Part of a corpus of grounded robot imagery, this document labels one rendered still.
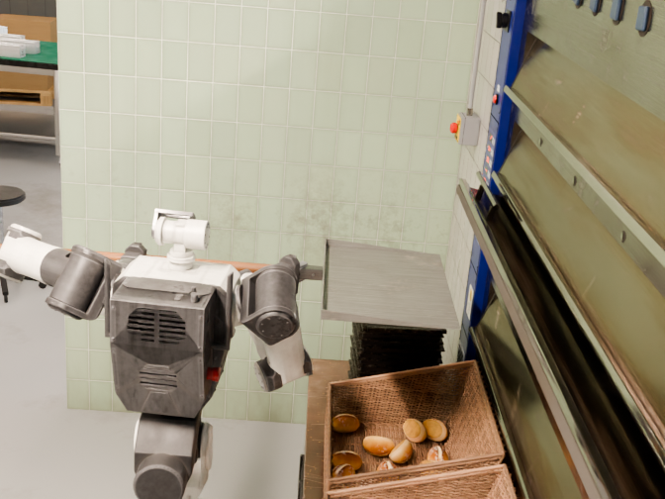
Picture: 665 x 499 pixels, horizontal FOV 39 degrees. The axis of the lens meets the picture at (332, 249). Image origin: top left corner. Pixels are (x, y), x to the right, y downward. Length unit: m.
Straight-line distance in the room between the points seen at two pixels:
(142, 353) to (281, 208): 1.92
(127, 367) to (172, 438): 0.21
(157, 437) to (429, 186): 2.01
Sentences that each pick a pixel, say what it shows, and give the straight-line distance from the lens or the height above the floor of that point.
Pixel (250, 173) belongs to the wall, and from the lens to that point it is 3.79.
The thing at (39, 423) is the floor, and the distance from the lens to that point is 4.28.
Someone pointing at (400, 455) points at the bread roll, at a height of 0.63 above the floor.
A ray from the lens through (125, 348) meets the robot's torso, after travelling 2.00.
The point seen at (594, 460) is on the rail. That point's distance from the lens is 1.49.
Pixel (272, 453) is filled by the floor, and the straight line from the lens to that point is 4.03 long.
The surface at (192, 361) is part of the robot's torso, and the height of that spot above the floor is 1.28.
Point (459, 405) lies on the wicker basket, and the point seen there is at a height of 0.71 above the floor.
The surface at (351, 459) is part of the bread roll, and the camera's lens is 2.88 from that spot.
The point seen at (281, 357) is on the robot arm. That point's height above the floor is 1.21.
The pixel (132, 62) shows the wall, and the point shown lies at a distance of 3.76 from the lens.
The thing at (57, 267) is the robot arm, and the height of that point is 1.39.
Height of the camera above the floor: 2.20
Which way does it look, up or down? 20 degrees down
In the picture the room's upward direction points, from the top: 5 degrees clockwise
